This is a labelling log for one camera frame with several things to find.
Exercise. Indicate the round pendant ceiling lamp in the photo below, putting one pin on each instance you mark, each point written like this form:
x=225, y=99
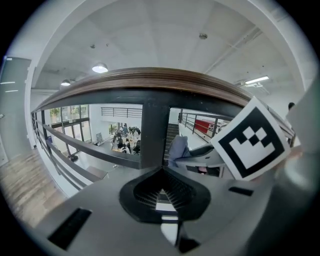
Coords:
x=65, y=82
x=100, y=67

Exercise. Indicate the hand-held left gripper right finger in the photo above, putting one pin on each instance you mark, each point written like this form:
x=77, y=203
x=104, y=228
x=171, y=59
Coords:
x=232, y=212

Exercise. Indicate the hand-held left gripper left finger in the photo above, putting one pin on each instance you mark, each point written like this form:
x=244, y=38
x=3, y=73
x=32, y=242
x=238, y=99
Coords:
x=105, y=225

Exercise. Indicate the black stair railing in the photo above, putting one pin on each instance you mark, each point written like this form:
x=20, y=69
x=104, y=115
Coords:
x=197, y=120

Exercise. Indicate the long fluorescent ceiling light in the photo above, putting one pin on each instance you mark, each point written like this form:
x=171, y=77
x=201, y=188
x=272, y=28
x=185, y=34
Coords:
x=256, y=80

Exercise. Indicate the round ceiling smoke detector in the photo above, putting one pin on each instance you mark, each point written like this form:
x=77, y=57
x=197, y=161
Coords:
x=203, y=36

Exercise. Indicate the glass entrance doors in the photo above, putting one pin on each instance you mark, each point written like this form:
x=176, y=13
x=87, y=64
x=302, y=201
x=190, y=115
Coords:
x=72, y=125

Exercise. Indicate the blue-grey cloth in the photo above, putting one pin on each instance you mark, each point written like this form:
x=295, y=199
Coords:
x=178, y=148

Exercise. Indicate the white ceiling conduit pipes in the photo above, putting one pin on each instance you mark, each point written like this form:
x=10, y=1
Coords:
x=232, y=48

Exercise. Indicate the wooden handrail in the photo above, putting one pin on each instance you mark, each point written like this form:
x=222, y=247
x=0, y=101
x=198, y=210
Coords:
x=155, y=80

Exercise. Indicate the black mezzanine railing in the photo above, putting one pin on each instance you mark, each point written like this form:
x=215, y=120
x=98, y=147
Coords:
x=120, y=112

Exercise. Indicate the grey glass door panel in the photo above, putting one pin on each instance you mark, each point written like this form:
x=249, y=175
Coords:
x=13, y=107

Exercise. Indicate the grey staircase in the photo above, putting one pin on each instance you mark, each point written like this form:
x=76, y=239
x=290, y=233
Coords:
x=172, y=135

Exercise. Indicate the small ceiling sensor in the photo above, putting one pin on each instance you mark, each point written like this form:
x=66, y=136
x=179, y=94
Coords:
x=93, y=46

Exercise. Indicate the black office chair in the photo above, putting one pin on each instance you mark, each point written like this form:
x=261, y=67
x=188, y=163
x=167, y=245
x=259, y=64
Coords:
x=137, y=148

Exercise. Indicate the red wall panel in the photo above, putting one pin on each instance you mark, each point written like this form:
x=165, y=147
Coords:
x=203, y=126

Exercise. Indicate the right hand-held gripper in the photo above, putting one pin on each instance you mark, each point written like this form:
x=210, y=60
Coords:
x=250, y=140

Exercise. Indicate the group of distant people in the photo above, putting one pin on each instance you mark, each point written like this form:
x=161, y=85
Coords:
x=125, y=140

